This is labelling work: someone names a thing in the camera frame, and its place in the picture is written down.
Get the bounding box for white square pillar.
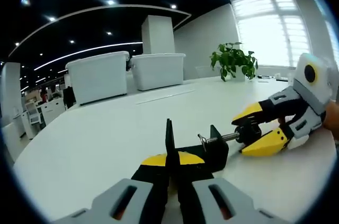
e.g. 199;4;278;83
0;61;23;127
141;14;176;55

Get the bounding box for green potted plant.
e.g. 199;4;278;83
210;42;259;82

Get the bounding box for white desk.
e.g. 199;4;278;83
12;75;339;222

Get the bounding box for white office chair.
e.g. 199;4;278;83
25;101;45;140

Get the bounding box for black fixed fixture clamp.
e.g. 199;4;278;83
165;118;262;180

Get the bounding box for person's right hand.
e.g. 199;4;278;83
321;98;339;141

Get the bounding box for round ceiling spotlights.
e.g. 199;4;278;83
14;0;177;58

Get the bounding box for window with white blinds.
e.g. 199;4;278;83
229;0;318;68
324;20;339;63

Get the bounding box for black office chair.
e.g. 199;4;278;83
63;85;77;110

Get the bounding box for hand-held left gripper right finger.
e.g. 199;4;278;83
173;151;290;224

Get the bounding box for white plastic storage box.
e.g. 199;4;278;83
129;52;186;92
65;50;131;106

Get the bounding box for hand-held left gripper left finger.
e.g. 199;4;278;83
52;153;171;224

